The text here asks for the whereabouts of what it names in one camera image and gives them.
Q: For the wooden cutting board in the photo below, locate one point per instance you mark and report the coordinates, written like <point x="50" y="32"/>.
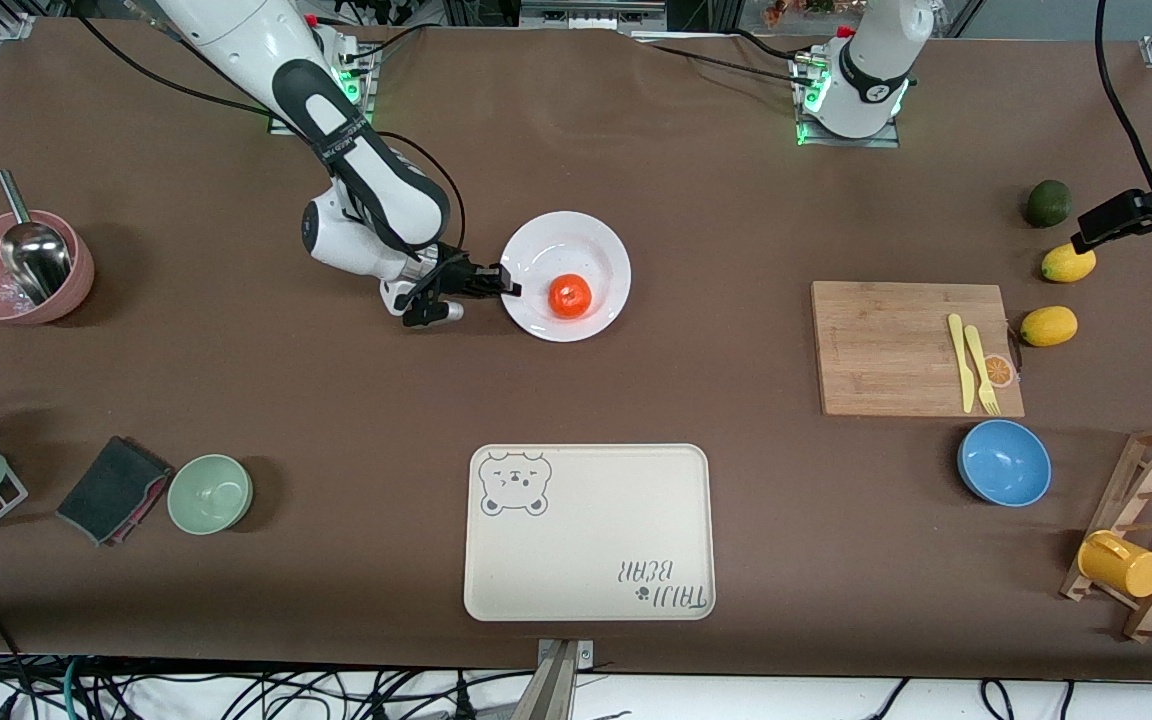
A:
<point x="876" y="340"/>

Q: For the yellow lemon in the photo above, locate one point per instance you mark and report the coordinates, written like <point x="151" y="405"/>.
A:
<point x="1069" y="266"/>
<point x="1049" y="326"/>

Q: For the dark green avocado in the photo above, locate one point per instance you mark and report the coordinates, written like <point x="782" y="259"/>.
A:
<point x="1049" y="204"/>

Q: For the metal scoop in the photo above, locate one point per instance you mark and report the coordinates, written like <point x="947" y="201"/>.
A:
<point x="36" y="255"/>

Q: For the blue bowl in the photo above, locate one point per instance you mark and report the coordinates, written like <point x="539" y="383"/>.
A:
<point x="1004" y="463"/>

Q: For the light green bowl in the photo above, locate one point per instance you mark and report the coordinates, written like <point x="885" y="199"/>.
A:
<point x="210" y="494"/>

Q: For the wooden cup rack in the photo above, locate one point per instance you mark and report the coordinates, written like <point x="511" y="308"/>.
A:
<point x="1151" y="455"/>

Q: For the orange fruit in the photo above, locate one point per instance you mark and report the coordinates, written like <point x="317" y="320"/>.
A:
<point x="571" y="296"/>

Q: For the yellow plastic knife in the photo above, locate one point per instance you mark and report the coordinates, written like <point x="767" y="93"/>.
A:
<point x="960" y="350"/>

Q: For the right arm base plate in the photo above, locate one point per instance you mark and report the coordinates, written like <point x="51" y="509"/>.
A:
<point x="368" y="90"/>

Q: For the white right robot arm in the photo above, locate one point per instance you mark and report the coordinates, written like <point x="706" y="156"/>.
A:
<point x="236" y="30"/>

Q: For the orange slice charm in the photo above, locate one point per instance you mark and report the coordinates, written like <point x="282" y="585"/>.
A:
<point x="1002" y="374"/>

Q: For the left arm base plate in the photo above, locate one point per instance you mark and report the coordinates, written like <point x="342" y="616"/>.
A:
<point x="886" y="140"/>

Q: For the aluminium frame bar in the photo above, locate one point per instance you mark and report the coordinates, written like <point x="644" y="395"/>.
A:
<point x="586" y="15"/>

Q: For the white round plate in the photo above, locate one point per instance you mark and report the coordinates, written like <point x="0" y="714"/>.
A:
<point x="576" y="240"/>

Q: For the cream bear print tray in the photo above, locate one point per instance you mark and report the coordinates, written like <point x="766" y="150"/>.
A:
<point x="596" y="540"/>

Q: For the aluminium corner bracket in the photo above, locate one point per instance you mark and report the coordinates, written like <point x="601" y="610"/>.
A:
<point x="16" y="25"/>

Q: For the pink folded cloth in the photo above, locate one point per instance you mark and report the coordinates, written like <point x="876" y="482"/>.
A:
<point x="149" y="505"/>

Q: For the aluminium camera mount post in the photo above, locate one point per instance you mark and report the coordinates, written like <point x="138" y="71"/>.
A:
<point x="558" y="680"/>

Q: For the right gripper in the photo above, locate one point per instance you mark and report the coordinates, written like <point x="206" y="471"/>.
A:
<point x="452" y="276"/>

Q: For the yellow plastic fork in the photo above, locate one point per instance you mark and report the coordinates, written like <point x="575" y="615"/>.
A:
<point x="979" y="360"/>

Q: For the yellow cup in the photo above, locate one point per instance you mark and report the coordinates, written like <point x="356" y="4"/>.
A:
<point x="1121" y="566"/>

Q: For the dark grey folded cloth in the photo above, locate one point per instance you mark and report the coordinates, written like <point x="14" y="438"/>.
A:
<point x="106" y="488"/>

